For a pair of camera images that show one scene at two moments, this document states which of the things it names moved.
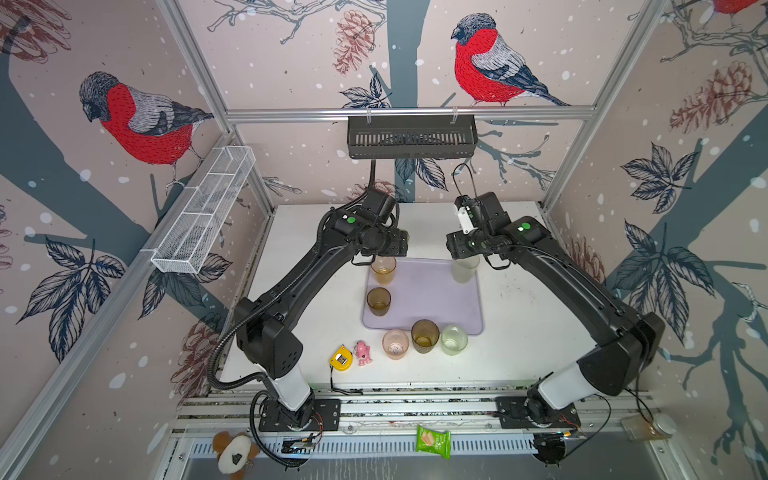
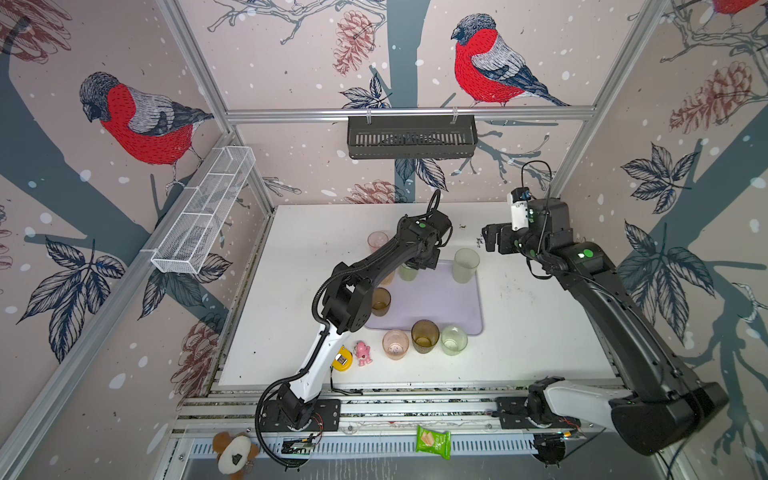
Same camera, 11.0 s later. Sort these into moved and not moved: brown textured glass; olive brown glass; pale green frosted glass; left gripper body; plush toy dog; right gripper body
Moved: left gripper body; right gripper body
Not moved: brown textured glass; olive brown glass; pale green frosted glass; plush toy dog
